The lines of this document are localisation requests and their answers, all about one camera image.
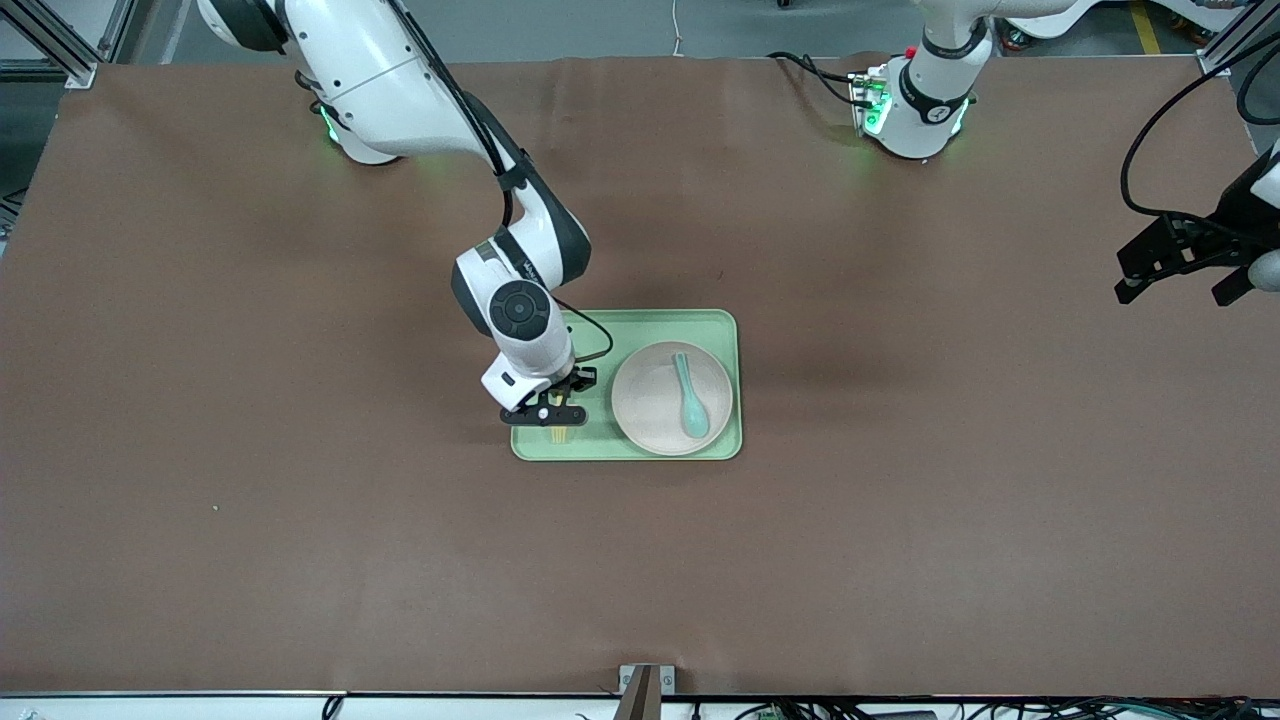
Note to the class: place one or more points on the yellow plastic fork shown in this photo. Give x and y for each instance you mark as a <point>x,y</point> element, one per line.
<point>558,435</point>

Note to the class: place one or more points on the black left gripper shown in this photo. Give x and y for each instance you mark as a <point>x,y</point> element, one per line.
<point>1232,223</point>

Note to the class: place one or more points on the brown table cloth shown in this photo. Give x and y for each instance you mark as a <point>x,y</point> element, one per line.
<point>300,450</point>

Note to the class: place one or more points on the teal plastic spoon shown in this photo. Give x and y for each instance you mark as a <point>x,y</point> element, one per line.
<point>697,420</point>

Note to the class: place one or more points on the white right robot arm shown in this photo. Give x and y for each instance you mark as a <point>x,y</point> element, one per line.
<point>520,320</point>

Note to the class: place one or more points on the aluminium frame post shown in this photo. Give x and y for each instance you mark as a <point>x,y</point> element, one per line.
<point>80,72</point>
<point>1215,65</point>

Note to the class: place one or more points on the light green plastic tray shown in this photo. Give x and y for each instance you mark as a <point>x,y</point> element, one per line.
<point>680,325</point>

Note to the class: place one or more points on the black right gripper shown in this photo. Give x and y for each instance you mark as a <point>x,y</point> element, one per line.
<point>581,378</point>

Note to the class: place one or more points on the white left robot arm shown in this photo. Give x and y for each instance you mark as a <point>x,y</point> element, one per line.
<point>925,120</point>

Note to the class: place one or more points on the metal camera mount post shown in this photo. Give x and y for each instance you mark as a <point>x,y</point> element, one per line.
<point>640,700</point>

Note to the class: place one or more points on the beige round plate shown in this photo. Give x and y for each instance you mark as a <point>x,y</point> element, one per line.
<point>650,400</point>

